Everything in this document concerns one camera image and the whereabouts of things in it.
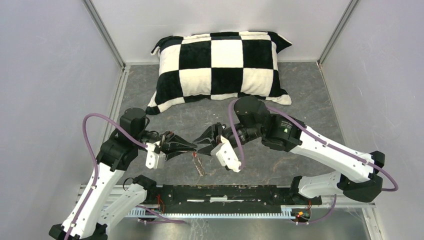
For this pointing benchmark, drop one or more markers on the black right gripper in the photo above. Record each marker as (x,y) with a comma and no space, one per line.
(210,133)

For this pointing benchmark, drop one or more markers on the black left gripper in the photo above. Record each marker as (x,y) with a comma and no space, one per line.
(172,144)

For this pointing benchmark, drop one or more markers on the metal key organizer red handle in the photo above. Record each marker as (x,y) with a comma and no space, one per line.
(198,164)

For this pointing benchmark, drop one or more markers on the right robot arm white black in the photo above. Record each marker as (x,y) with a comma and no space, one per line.
(355,174)

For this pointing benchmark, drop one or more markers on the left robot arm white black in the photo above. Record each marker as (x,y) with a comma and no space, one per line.
(90,219)

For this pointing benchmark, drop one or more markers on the black white checkered pillow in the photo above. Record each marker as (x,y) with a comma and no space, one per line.
(218,66)

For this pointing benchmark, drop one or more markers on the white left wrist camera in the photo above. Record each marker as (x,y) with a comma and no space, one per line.
(155,158)

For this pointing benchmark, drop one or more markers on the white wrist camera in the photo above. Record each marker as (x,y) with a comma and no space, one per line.
(155,158)
(226,155)

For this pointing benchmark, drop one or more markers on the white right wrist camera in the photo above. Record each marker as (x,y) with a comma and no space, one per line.
(226,155)

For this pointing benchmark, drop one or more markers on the white slotted cable duct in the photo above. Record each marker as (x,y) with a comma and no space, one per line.
(285,213)

